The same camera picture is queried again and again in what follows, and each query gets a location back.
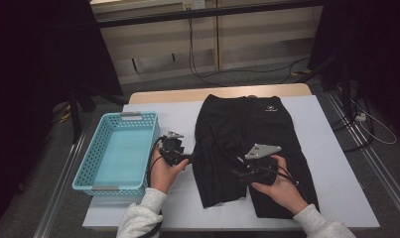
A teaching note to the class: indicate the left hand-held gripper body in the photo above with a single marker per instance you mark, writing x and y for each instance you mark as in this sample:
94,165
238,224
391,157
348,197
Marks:
172,148

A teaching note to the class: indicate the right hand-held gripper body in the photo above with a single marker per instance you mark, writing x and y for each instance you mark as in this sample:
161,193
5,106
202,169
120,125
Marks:
260,165

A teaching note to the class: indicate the black shorts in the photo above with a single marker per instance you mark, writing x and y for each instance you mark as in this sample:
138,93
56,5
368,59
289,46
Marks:
227,132

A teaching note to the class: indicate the light blue plastic basket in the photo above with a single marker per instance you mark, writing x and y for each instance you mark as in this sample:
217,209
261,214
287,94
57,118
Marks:
121,155

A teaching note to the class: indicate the person's left hand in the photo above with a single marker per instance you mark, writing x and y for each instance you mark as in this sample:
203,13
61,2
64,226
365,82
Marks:
164,175

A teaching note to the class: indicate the person's right hand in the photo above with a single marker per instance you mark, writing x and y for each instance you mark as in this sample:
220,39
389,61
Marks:
283,195

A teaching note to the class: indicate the wooden table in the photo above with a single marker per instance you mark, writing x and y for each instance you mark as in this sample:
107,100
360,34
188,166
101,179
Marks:
171,95

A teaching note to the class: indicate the white table cover sheet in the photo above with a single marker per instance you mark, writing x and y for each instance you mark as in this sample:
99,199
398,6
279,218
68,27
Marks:
336,165

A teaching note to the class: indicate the black tripod stand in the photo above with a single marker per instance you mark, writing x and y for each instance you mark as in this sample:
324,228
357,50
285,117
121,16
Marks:
75,115

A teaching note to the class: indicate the white plug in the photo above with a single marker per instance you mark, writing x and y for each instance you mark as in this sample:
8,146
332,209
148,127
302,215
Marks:
361,117

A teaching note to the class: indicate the black upright stand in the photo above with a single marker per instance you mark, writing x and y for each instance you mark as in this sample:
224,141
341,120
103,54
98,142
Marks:
345,92

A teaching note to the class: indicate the black horizontal bar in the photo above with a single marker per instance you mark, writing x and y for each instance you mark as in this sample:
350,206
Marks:
204,13

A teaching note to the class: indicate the narrow black curtain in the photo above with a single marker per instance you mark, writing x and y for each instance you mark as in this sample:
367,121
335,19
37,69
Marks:
369,49

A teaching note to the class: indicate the large black curtain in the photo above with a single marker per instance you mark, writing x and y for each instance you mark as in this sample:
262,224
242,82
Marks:
28,66

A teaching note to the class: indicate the metal floor rail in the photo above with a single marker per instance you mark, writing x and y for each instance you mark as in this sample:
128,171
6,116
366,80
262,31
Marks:
369,155
60,188

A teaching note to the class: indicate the white wall outlet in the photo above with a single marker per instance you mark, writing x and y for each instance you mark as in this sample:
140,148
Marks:
194,4

